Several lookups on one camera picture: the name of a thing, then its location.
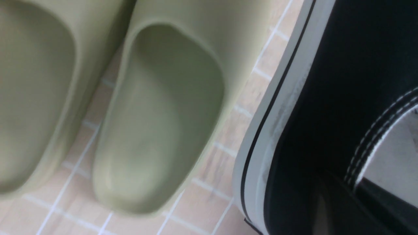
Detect green foam slipper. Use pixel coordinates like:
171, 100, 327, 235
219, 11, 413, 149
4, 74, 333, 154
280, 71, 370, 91
0, 0, 135, 200
91, 0, 272, 217

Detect right green foam slipper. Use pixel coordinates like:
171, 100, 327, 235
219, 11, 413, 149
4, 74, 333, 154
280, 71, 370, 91
91, 0, 272, 217

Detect black canvas sneaker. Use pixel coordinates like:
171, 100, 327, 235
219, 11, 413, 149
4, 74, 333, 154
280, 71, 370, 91
233, 0, 417, 235

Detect left green foam slipper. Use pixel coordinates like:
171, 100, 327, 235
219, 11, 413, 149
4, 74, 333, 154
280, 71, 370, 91
0, 0, 135, 200

